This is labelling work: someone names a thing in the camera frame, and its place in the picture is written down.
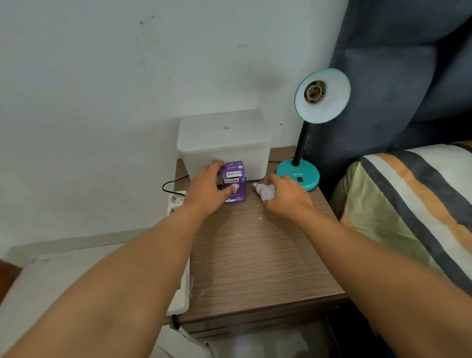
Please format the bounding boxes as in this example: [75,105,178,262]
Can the person's left hand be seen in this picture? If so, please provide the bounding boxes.
[182,160,237,218]

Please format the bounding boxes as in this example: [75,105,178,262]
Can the person's right hand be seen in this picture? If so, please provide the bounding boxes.
[263,174,314,223]

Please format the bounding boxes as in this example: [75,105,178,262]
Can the white light bulb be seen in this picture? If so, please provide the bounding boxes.
[252,181,276,203]

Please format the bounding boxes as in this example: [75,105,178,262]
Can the purple light bulb box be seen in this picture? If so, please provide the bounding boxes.
[221,160,247,204]

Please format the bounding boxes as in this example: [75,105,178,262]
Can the person's right forearm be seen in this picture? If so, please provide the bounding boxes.
[295,208,472,358]

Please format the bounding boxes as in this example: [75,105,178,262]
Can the person's left forearm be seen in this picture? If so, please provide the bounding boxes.
[0,207,207,358]

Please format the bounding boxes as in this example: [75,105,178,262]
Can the white plastic lidded container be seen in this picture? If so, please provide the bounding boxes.
[176,109,274,182]

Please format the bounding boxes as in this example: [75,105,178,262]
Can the wooden nightstand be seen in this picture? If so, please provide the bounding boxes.
[170,146,352,341]

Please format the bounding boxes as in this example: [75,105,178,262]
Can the white power strip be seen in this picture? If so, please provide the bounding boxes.
[167,191,187,217]

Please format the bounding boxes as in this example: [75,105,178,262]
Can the teal desk lamp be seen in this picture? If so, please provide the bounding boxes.
[275,68,351,192]

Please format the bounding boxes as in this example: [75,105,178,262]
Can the striped pillow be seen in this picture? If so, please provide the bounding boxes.
[329,141,472,297]

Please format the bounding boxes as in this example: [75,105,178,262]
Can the grey upholstered headboard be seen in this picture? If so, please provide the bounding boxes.
[313,0,472,201]

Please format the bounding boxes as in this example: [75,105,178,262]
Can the black power cable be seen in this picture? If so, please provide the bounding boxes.
[162,175,191,197]

